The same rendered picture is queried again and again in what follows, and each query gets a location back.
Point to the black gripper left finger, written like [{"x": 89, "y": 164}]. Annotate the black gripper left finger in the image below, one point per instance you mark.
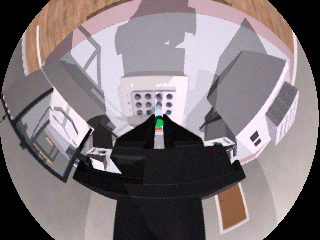
[{"x": 142, "y": 135}]

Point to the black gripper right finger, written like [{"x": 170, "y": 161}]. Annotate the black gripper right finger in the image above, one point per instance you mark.
[{"x": 176, "y": 136}]

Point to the white tube rack with holes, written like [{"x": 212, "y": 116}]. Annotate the white tube rack with holes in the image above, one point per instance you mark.
[{"x": 159, "y": 146}]

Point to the green-capped test tube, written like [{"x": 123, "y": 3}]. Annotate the green-capped test tube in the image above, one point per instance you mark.
[{"x": 158, "y": 115}]

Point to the light grey bench mat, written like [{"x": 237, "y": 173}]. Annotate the light grey bench mat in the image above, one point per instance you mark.
[{"x": 202, "y": 47}]

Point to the grey block with round holes on top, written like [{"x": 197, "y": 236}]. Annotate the grey block with round holes on top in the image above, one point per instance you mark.
[{"x": 137, "y": 87}]

